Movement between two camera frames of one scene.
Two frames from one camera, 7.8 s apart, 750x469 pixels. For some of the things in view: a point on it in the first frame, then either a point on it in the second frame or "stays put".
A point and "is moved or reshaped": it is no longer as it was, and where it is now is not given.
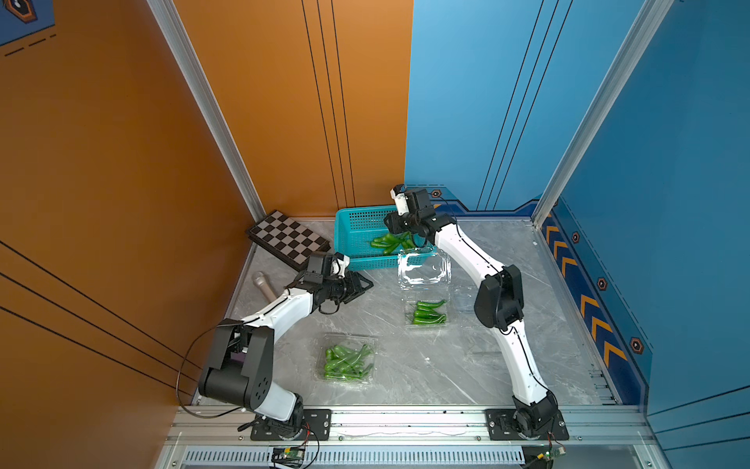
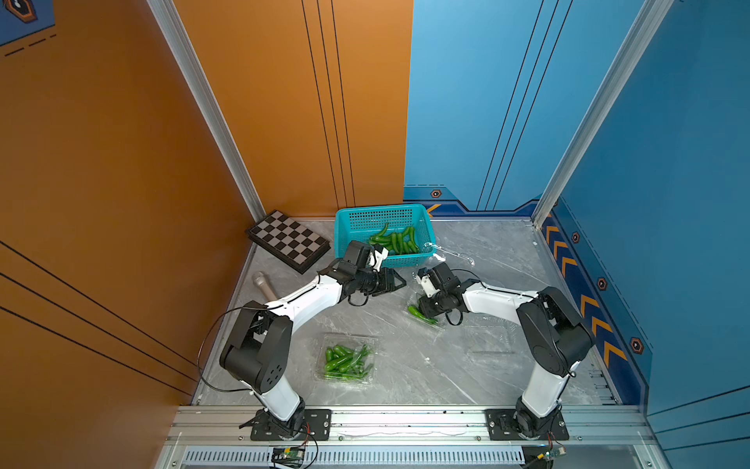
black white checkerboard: [288, 239] stays put
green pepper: [430, 303] is moved or reshaped
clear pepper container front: [346, 359] stays put
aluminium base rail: [598, 438] stays put
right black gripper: [394, 223] to [425, 309]
